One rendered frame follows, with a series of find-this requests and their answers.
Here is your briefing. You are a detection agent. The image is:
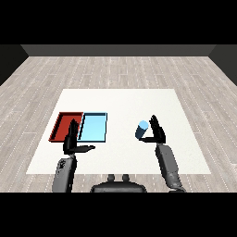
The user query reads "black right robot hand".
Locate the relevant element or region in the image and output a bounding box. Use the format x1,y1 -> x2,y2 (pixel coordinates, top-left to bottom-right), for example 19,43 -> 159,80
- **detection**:
138,114 -> 167,144

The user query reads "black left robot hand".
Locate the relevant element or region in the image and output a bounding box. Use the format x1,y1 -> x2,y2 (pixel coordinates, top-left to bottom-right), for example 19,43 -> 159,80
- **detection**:
62,118 -> 96,156

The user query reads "small blue can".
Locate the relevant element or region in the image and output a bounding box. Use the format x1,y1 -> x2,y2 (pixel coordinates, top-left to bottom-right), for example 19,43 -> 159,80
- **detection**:
134,119 -> 150,140

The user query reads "red shallow open box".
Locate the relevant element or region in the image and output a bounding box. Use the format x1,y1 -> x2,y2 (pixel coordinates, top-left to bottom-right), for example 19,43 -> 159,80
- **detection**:
48,111 -> 84,143

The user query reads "light blue shallow open box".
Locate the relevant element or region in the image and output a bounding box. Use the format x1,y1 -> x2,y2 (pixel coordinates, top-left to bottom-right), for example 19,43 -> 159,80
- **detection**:
77,112 -> 108,143

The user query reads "dark grey robot body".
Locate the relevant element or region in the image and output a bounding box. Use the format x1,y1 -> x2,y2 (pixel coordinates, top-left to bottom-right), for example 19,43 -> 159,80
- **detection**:
90,174 -> 148,193

